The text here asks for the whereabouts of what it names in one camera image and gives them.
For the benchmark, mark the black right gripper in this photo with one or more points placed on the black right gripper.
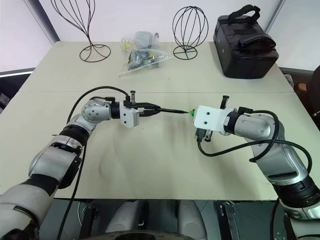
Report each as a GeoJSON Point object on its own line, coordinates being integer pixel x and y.
{"type": "Point", "coordinates": [203, 135]}

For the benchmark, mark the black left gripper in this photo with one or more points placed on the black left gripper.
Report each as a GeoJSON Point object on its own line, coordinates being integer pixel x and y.
{"type": "Point", "coordinates": [136, 106]}

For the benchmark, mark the black marker pen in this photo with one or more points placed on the black marker pen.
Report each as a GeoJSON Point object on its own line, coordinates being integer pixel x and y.
{"type": "Point", "coordinates": [172, 110]}

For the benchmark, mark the green marker cap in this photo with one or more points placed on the green marker cap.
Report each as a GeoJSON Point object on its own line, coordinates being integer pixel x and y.
{"type": "Point", "coordinates": [191, 112]}

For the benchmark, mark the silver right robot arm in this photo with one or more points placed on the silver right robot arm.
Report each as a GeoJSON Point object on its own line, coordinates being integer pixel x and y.
{"type": "Point", "coordinates": [260, 127]}

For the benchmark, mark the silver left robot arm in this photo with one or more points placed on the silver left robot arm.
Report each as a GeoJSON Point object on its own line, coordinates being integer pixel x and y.
{"type": "Point", "coordinates": [95, 115]}

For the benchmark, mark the clear plastic bag of parts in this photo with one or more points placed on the clear plastic bag of parts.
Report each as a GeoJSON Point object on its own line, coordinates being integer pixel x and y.
{"type": "Point", "coordinates": [143, 56]}

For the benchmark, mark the grey rounded shape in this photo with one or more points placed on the grey rounded shape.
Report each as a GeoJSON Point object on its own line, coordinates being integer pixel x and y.
{"type": "Point", "coordinates": [191, 217]}

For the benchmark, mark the dark chair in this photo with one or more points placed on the dark chair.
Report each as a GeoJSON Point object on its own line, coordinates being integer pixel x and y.
{"type": "Point", "coordinates": [313, 92]}

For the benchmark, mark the dark side furniture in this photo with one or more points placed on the dark side furniture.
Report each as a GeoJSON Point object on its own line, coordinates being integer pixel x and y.
{"type": "Point", "coordinates": [12, 85]}

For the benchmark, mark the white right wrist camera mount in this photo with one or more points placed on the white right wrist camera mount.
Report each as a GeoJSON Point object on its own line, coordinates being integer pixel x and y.
{"type": "Point", "coordinates": [208, 117]}

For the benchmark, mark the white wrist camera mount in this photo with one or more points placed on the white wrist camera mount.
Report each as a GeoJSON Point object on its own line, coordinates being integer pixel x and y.
{"type": "Point", "coordinates": [208, 117]}
{"type": "Point", "coordinates": [128, 120]}

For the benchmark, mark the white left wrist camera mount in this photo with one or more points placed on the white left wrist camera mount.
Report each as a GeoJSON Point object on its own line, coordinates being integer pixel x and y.
{"type": "Point", "coordinates": [128, 120]}

